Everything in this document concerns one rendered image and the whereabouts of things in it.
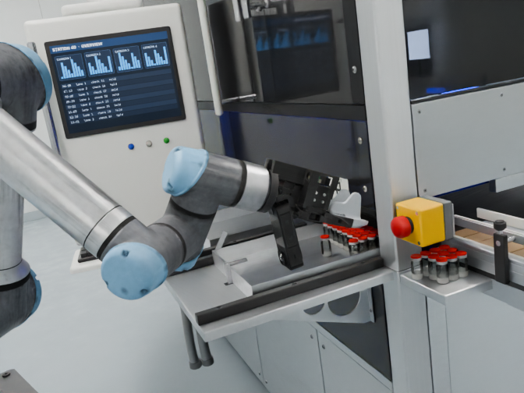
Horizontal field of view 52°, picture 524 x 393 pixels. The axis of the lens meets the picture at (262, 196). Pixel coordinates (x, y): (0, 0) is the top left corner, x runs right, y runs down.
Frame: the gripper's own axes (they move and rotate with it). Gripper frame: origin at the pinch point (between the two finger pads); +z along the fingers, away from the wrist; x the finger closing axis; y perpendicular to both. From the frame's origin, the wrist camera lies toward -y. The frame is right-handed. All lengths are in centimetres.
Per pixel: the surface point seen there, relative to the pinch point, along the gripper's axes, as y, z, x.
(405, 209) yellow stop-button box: 4.6, 9.2, 0.8
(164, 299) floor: -93, 42, 237
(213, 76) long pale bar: 27, -8, 83
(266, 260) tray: -15.3, -0.1, 31.5
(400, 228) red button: 1.1, 7.8, -1.2
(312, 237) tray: -8.9, 13.7, 37.6
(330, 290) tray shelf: -14.2, 3.0, 7.8
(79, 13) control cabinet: 37, -48, 110
